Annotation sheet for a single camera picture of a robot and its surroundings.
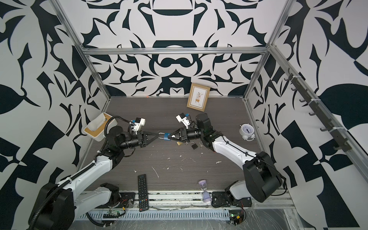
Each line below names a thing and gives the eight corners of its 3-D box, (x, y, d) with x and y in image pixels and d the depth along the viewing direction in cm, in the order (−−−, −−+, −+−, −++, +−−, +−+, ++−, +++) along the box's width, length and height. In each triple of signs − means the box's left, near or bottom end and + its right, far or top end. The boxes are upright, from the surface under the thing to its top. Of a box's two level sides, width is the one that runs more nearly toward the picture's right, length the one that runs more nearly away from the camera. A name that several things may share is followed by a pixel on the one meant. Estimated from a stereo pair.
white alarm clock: (241, 141, 100) (243, 137, 96) (237, 127, 107) (239, 123, 103) (253, 141, 100) (257, 137, 96) (249, 127, 107) (251, 123, 103)
